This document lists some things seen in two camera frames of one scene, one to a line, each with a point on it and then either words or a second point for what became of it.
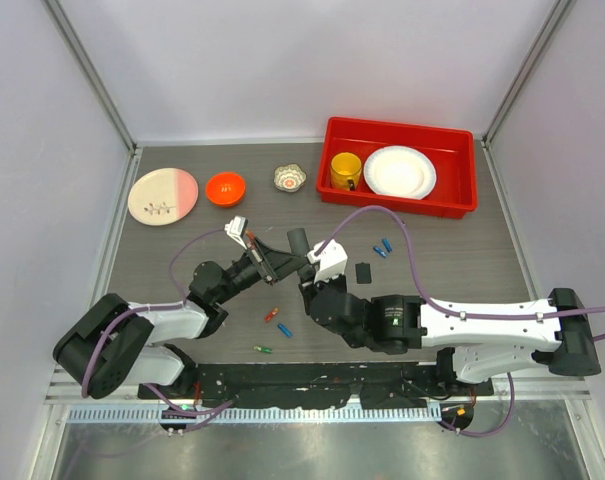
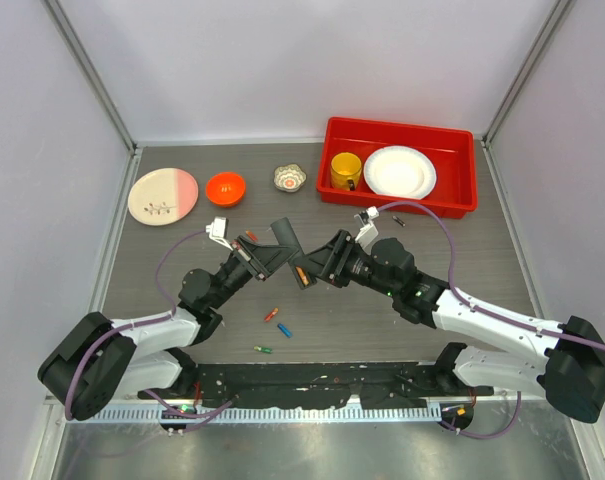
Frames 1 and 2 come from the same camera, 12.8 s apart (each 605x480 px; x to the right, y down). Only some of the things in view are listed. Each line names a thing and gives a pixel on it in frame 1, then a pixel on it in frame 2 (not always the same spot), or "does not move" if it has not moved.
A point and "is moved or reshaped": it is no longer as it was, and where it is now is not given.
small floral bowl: [289, 178] does not move
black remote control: [299, 245] is moved or reshaped
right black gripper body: [339, 284] → [356, 265]
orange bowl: [226, 189] does not move
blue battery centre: [285, 330] does not move
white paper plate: [400, 171] does not move
